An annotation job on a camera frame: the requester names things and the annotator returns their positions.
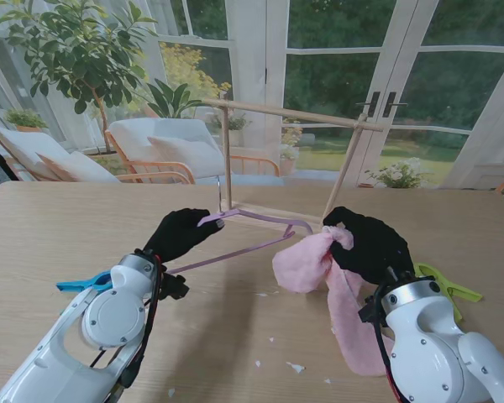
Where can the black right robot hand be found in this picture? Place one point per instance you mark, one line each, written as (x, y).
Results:
(378, 247)

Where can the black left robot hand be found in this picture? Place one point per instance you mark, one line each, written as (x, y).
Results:
(176, 235)

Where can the pink clothes hanger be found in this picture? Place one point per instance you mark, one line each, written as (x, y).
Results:
(235, 253)

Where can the pink square towel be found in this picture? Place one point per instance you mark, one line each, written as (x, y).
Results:
(302, 264)

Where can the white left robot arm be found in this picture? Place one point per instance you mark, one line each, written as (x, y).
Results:
(109, 315)

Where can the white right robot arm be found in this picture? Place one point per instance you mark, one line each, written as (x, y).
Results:
(424, 348)

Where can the green clothes peg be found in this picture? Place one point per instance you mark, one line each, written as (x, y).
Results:
(466, 294)

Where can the blue clothes peg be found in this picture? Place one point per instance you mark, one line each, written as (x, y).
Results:
(80, 285)

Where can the wooden drying rack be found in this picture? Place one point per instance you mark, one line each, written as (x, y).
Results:
(298, 115)

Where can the printed garden room backdrop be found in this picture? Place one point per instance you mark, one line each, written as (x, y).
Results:
(340, 75)

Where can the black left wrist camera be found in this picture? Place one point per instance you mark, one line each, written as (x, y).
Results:
(176, 287)

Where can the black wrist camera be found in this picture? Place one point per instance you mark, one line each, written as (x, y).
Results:
(176, 287)
(369, 312)

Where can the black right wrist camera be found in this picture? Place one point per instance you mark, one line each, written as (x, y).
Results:
(369, 312)

